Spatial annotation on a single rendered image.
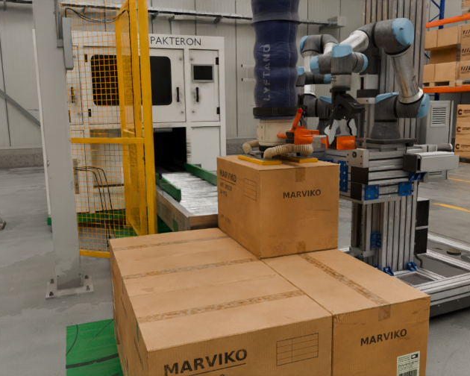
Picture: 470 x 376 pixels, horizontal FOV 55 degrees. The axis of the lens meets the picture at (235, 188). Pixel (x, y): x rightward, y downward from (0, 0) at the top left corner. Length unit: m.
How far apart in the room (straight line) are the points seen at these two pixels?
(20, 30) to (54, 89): 8.17
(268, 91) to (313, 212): 0.61
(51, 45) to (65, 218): 1.11
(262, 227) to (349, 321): 0.62
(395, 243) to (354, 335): 1.31
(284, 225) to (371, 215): 0.84
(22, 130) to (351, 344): 10.09
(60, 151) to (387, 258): 2.14
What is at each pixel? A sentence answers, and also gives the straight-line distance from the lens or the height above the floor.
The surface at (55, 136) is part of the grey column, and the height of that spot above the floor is 1.04.
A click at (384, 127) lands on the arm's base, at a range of 2.45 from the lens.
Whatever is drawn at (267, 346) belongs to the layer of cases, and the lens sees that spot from 1.48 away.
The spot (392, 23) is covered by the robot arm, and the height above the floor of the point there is 1.55.
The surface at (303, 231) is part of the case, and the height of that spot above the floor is 0.65.
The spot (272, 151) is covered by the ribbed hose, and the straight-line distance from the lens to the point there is 2.09.
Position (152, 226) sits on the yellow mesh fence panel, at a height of 0.38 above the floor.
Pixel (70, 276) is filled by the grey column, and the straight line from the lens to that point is 3.33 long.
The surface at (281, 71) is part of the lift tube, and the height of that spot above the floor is 1.37.
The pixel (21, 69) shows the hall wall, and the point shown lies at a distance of 11.19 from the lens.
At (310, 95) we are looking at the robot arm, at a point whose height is 1.28.
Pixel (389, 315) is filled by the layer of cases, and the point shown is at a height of 0.50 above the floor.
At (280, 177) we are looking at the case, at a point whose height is 0.90.
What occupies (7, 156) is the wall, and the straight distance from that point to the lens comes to 11.05.
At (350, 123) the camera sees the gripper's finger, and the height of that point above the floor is 1.14.
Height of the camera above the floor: 1.20
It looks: 10 degrees down
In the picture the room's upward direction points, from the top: 1 degrees counter-clockwise
